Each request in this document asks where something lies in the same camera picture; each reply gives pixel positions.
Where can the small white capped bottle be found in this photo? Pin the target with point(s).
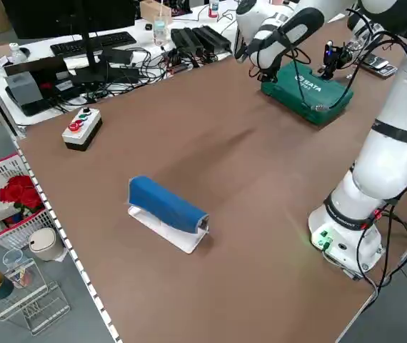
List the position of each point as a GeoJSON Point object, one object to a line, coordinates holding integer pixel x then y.
{"type": "Point", "coordinates": [19, 50]}

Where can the clear acrylic shelf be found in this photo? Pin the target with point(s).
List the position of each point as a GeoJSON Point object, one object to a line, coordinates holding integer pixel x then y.
{"type": "Point", "coordinates": [46, 307]}

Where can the white lidded bin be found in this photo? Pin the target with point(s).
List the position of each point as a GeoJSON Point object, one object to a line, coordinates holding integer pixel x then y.
{"type": "Point", "coordinates": [44, 246]}

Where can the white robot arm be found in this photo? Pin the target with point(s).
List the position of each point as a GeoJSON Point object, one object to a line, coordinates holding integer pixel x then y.
{"type": "Point", "coordinates": [392, 160]}
{"type": "Point", "coordinates": [353, 22]}

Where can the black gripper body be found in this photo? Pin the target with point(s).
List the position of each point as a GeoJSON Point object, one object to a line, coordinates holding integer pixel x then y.
{"type": "Point", "coordinates": [268, 74]}
{"type": "Point", "coordinates": [342, 56]}

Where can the white button control box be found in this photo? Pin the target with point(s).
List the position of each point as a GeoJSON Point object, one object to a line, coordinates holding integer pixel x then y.
{"type": "Point", "coordinates": [82, 128]}

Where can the green plastic toolbox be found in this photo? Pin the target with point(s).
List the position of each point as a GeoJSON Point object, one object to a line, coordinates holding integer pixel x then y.
{"type": "Point", "coordinates": [289, 96]}

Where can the black power brick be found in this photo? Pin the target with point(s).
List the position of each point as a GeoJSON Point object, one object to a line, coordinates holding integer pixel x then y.
{"type": "Point", "coordinates": [185, 39]}
{"type": "Point", "coordinates": [214, 37]}

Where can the clear measuring jug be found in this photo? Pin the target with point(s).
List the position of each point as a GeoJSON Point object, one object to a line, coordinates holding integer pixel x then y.
{"type": "Point", "coordinates": [14, 261]}

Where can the black flat bar device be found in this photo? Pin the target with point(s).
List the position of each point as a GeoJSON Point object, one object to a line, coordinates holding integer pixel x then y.
{"type": "Point", "coordinates": [35, 66]}

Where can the small clear measuring cup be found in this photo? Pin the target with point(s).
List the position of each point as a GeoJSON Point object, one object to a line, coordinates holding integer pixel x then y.
{"type": "Point", "coordinates": [356, 45]}

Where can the cardboard box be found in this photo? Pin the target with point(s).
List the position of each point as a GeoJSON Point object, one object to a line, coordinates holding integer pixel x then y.
{"type": "Point", "coordinates": [153, 10]}

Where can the digital kitchen scale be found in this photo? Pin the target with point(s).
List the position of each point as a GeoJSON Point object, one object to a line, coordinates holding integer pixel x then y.
{"type": "Point", "coordinates": [380, 64]}

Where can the clear water bottle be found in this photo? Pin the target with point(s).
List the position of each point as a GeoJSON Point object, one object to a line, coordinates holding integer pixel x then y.
{"type": "Point", "coordinates": [161, 34]}

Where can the perforated metal edge rail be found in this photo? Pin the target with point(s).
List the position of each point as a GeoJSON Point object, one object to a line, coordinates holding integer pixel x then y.
{"type": "Point", "coordinates": [64, 243]}

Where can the black keyboard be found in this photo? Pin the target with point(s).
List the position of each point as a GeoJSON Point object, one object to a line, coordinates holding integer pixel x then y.
{"type": "Point", "coordinates": [93, 42]}

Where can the black monitor with stand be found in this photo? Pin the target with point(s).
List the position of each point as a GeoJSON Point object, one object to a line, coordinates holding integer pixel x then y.
{"type": "Point", "coordinates": [64, 18]}

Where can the grey box device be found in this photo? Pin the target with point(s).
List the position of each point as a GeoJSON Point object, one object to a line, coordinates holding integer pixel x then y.
{"type": "Point", "coordinates": [23, 89]}

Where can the red artificial flowers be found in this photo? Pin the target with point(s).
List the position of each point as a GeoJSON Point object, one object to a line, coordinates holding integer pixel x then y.
{"type": "Point", "coordinates": [18, 193]}

